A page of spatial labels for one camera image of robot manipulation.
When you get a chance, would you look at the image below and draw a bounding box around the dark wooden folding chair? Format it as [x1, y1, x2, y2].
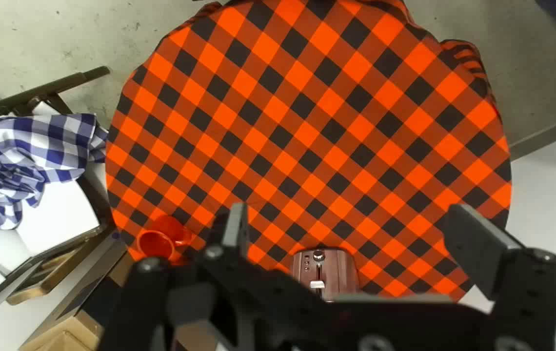
[0, 63, 131, 321]

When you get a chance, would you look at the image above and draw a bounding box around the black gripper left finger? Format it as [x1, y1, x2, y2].
[220, 200, 252, 262]

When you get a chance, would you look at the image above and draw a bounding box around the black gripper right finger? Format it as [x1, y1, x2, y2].
[437, 202, 527, 295]

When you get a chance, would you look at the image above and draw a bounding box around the red plastic cup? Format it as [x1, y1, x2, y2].
[135, 214, 195, 264]

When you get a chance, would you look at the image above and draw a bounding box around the blue white checkered cloth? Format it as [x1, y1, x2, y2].
[0, 110, 111, 233]

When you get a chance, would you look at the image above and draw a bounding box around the silver toaster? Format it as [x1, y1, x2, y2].
[289, 247, 363, 301]

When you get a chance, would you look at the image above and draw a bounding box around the orange black plaid tablecloth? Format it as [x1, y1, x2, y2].
[103, 0, 513, 303]

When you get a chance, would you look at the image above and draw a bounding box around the light wooden box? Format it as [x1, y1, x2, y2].
[18, 309, 107, 351]

